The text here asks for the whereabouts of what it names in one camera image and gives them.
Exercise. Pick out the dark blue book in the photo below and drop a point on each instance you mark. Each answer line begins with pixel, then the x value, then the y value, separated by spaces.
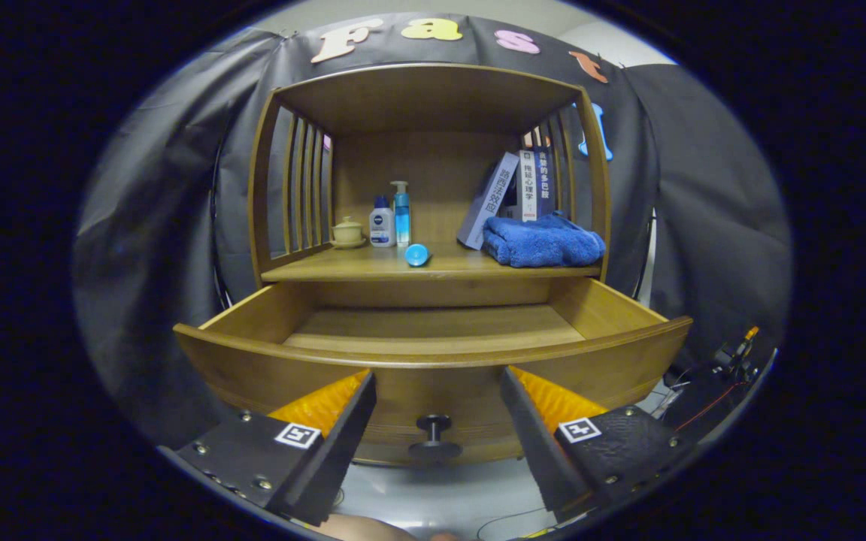
pixel 544 180

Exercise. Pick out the blue pump bottle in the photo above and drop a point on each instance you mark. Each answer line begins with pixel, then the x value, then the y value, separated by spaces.
pixel 401 218

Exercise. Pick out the black and orange gripper device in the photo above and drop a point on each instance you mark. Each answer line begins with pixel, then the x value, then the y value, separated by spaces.
pixel 730 357

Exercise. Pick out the black backdrop cloth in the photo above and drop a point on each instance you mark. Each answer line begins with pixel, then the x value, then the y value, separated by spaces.
pixel 704 188

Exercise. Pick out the wooden countertop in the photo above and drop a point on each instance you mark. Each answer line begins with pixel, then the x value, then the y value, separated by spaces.
pixel 358 263

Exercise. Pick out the white spine book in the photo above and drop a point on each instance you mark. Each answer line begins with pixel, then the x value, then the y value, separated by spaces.
pixel 528 184

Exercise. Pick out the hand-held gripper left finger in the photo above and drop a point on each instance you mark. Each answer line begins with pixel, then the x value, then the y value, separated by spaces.
pixel 335 466

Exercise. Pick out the black light stand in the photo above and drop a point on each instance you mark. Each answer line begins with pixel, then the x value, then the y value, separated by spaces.
pixel 213 225

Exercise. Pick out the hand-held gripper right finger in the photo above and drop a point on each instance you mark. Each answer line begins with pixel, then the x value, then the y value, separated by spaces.
pixel 538 451

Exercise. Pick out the wooden drawer with black knob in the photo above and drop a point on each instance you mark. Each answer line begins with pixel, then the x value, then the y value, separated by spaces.
pixel 252 376

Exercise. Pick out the wooden cabinet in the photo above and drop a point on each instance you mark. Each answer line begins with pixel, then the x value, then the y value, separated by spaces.
pixel 425 165

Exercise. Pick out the grey book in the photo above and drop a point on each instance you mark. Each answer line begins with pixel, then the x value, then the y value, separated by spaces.
pixel 487 199

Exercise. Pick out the white bottle with blue cap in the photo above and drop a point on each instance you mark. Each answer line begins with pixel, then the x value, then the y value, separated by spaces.
pixel 382 229

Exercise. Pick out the blue folded towel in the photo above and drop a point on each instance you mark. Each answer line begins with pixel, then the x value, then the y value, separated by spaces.
pixel 546 244

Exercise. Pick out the blue and white tube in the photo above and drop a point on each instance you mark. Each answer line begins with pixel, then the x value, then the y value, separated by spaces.
pixel 416 255

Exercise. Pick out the small beige lidded pot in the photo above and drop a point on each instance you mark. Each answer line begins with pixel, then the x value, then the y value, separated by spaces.
pixel 347 233

